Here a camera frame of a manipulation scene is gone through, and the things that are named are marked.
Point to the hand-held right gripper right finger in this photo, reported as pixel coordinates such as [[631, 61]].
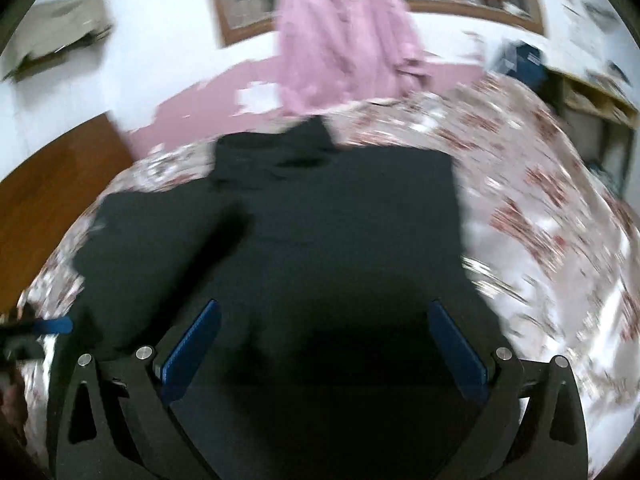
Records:
[[457, 355]]

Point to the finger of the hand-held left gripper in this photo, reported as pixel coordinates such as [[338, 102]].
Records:
[[52, 325]]

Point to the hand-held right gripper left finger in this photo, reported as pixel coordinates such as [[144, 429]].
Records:
[[192, 350]]

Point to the black garment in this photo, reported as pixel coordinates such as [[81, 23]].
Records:
[[325, 235]]

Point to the wooden headboard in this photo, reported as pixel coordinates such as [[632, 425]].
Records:
[[45, 200]]

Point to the floral satin bedspread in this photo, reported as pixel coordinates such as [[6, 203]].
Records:
[[540, 200]]

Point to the wooden shelf desk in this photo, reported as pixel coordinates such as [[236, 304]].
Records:
[[590, 102]]

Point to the dark blue backpack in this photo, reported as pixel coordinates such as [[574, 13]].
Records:
[[525, 62]]

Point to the pink curtain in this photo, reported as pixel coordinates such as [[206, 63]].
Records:
[[385, 35], [310, 50]]

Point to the wooden framed barred window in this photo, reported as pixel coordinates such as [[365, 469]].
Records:
[[240, 5]]

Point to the cloth-covered wall box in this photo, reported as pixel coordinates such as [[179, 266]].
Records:
[[55, 25]]

